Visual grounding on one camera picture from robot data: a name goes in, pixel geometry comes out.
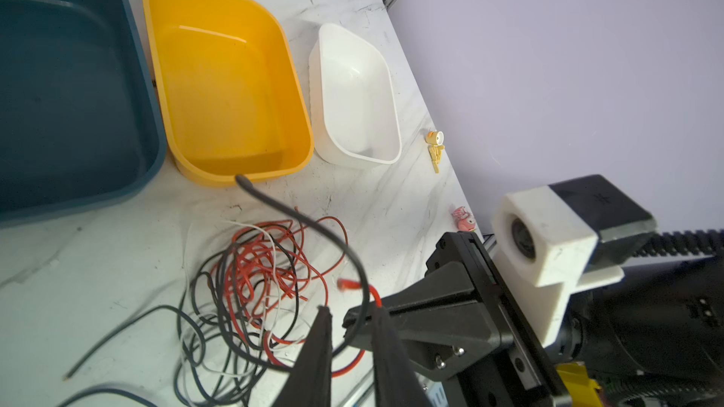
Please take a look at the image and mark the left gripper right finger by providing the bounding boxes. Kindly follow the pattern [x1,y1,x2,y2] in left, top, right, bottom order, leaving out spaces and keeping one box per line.
[371,307,432,407]

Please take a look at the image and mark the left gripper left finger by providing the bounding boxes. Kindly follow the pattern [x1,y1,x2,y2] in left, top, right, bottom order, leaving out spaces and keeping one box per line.
[273,306,333,407]

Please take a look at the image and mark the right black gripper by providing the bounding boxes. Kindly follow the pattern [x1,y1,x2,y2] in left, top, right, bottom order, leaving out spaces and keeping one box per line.
[341,230,572,407]

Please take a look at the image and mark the red cables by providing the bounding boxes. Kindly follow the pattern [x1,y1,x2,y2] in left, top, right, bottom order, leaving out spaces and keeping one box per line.
[208,208,383,380]

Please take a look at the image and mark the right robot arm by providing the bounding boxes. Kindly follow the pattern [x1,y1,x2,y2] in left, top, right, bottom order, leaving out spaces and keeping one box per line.
[383,230,723,406]

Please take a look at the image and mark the yellow toy figure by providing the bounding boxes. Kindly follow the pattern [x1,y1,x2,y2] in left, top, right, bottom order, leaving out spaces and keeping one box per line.
[425,131,445,173]

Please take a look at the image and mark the white plastic tub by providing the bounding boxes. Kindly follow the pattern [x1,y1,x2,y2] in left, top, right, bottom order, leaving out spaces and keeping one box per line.
[308,23,402,170]

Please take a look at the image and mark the yellow plastic tub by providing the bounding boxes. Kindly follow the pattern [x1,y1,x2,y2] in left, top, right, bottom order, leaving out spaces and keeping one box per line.
[143,0,314,188]

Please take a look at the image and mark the teal plastic tub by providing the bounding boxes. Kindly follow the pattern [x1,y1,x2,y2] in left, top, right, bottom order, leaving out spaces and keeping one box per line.
[1,0,166,226]

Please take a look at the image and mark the thin white cable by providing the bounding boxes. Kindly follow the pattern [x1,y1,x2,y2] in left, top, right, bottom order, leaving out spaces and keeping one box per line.
[177,217,318,377]

